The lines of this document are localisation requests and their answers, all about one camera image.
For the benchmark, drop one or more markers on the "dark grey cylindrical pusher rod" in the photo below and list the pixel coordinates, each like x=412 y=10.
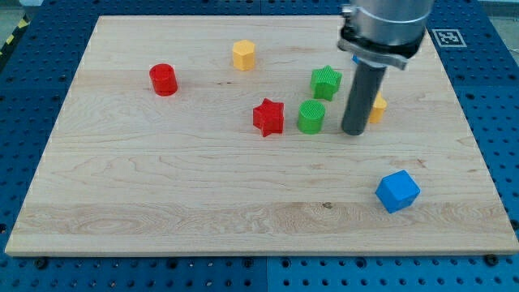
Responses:
x=365 y=86

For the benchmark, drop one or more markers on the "green cylinder block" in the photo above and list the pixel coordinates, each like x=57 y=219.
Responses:
x=310 y=117

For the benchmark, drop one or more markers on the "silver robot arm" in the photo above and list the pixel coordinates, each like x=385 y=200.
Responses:
x=381 y=34

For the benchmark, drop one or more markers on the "green star block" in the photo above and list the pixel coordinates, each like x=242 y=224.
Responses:
x=325 y=83

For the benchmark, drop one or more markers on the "red star block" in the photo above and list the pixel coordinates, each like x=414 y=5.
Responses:
x=269 y=117

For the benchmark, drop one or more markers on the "yellow block behind rod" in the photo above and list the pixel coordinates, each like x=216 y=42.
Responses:
x=378 y=109

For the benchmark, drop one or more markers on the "white fiducial marker tag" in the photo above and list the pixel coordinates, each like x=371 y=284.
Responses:
x=449 y=38

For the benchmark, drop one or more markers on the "blue cube block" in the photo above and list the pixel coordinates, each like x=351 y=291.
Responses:
x=397 y=191

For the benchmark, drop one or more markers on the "yellow hexagon block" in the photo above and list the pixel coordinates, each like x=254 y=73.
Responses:
x=244 y=55

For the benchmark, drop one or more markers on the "wooden board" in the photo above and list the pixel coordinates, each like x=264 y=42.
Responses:
x=127 y=172

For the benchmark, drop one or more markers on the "red cylinder block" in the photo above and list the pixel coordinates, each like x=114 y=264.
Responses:
x=163 y=79

